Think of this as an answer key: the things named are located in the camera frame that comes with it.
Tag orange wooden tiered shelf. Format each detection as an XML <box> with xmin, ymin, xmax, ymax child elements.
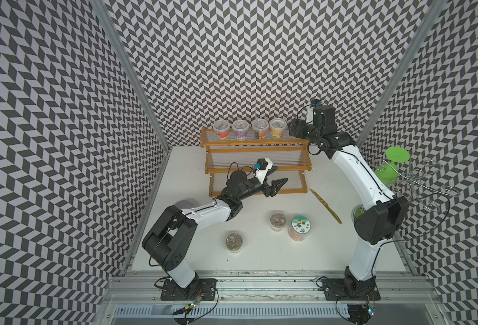
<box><xmin>200</xmin><ymin>128</ymin><xmax>312</xmax><ymax>197</ymax></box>

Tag clear seed container beige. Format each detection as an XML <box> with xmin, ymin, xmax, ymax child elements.
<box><xmin>270</xmin><ymin>213</ymin><xmax>287</xmax><ymax>232</ymax></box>

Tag pink jar floral lid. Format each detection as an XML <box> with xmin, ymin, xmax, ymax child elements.
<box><xmin>289</xmin><ymin>216</ymin><xmax>312</xmax><ymax>242</ymax></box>

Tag clear seed container front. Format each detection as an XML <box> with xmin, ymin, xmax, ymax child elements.
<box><xmin>225</xmin><ymin>232</ymin><xmax>244</xmax><ymax>253</ymax></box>

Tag clear seed container red label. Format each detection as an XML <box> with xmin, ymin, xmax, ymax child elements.
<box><xmin>212</xmin><ymin>119</ymin><xmax>230</xmax><ymax>141</ymax></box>

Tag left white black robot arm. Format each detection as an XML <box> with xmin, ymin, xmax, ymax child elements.
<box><xmin>142</xmin><ymin>165</ymin><xmax>288</xmax><ymax>301</ymax></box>

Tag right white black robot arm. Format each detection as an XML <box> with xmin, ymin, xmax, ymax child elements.
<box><xmin>289</xmin><ymin>100</ymin><xmax>409</xmax><ymax>300</ymax></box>

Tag lilac stacked bowls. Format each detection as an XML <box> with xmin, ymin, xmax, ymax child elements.
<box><xmin>175</xmin><ymin>199</ymin><xmax>200</xmax><ymax>209</ymax></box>

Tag green plastic goblet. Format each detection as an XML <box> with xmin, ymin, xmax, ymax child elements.
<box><xmin>375</xmin><ymin>146</ymin><xmax>410</xmax><ymax>187</ymax></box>

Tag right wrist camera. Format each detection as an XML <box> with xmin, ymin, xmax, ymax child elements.
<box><xmin>305</xmin><ymin>99</ymin><xmax>322</xmax><ymax>124</ymax></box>

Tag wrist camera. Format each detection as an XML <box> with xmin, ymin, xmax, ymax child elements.
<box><xmin>253</xmin><ymin>158</ymin><xmax>273</xmax><ymax>184</ymax></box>
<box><xmin>305</xmin><ymin>99</ymin><xmax>322</xmax><ymax>124</ymax></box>

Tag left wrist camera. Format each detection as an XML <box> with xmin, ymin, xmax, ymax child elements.
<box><xmin>253</xmin><ymin>158</ymin><xmax>273</xmax><ymax>184</ymax></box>

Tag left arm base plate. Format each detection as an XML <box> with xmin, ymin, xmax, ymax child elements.
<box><xmin>161</xmin><ymin>278</ymin><xmax>217</xmax><ymax>301</ymax></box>

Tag silver wire cup rack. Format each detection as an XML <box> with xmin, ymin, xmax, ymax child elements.
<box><xmin>388</xmin><ymin>159</ymin><xmax>461</xmax><ymax>232</ymax></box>

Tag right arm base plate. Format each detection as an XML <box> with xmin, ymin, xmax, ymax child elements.
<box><xmin>320</xmin><ymin>277</ymin><xmax>381</xmax><ymax>303</ymax></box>

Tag aluminium front rail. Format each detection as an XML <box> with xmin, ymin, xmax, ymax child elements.
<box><xmin>102</xmin><ymin>271</ymin><xmax>441</xmax><ymax>304</ymax></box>

